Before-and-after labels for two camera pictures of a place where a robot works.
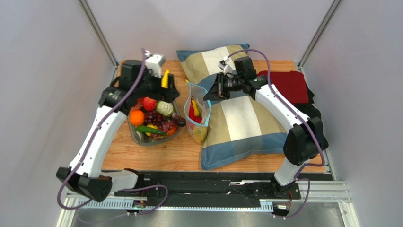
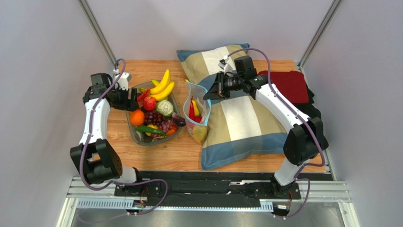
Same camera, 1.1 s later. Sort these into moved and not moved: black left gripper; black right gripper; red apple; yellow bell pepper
Moved: black left gripper
Not moved: yellow bell pepper; red apple; black right gripper
